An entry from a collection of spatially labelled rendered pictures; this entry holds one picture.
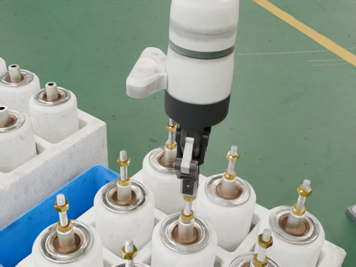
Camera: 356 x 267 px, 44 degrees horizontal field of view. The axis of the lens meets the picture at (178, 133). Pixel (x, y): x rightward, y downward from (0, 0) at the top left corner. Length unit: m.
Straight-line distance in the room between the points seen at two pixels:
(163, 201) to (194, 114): 0.33
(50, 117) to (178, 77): 0.51
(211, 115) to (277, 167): 0.73
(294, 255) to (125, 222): 0.25
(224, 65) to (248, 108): 0.96
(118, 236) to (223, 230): 0.17
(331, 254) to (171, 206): 0.28
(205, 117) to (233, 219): 0.27
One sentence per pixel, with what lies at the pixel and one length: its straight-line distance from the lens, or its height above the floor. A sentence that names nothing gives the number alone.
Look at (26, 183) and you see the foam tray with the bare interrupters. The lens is 0.90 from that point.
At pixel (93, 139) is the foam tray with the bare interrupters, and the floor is 0.16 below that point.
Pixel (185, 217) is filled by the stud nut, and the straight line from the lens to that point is 0.62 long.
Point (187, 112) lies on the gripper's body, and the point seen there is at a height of 0.48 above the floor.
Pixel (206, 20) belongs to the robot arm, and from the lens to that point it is 0.43.
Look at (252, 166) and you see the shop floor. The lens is 1.18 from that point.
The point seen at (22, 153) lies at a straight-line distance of 0.90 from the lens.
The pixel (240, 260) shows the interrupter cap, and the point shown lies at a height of 0.25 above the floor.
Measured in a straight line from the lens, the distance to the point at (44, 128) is 0.95.
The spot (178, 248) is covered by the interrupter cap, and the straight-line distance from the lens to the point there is 0.64.
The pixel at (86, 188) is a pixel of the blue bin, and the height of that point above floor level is 0.08.
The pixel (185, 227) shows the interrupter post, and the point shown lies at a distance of 0.63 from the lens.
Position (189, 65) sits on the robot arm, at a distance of 0.45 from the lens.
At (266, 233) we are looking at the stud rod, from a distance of 0.56.
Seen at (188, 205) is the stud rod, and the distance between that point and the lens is 0.61.
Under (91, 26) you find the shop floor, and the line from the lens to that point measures 1.94.
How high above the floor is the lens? 0.75
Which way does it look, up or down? 36 degrees down
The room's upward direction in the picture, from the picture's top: 4 degrees clockwise
